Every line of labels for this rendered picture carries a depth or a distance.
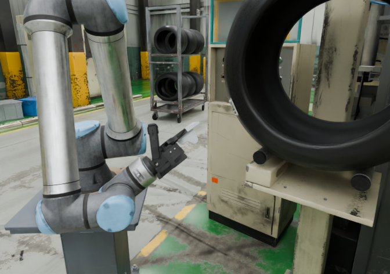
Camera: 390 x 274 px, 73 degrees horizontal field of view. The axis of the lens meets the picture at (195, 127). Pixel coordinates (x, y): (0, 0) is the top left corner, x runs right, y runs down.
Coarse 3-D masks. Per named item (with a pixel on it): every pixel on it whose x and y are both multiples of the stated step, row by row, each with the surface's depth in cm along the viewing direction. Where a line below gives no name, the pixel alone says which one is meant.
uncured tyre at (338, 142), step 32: (256, 0) 72; (288, 0) 91; (320, 0) 87; (384, 0) 78; (256, 32) 94; (288, 32) 98; (224, 64) 86; (256, 64) 102; (256, 96) 101; (256, 128) 80; (288, 128) 100; (320, 128) 96; (352, 128) 90; (384, 128) 60; (288, 160) 79; (320, 160) 71; (352, 160) 66; (384, 160) 65
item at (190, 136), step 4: (192, 124) 83; (196, 124) 83; (188, 128) 82; (192, 128) 82; (188, 132) 82; (192, 132) 83; (184, 136) 82; (188, 136) 83; (192, 136) 83; (196, 136) 83; (180, 140) 82; (184, 140) 82; (188, 140) 82; (192, 140) 82; (196, 140) 83; (180, 144) 82
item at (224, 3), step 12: (216, 0) 159; (228, 0) 154; (240, 0) 150; (216, 12) 161; (228, 12) 156; (216, 24) 162; (228, 24) 158; (300, 24) 134; (216, 36) 164; (288, 36) 139; (300, 36) 136
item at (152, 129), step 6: (150, 126) 82; (156, 126) 84; (150, 132) 82; (156, 132) 82; (150, 138) 82; (156, 138) 82; (150, 144) 82; (156, 144) 82; (156, 150) 82; (156, 156) 82
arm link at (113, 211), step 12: (108, 192) 71; (120, 192) 71; (132, 192) 76; (96, 204) 67; (108, 204) 65; (120, 204) 66; (132, 204) 69; (96, 216) 66; (108, 216) 66; (120, 216) 67; (132, 216) 68; (108, 228) 66; (120, 228) 67
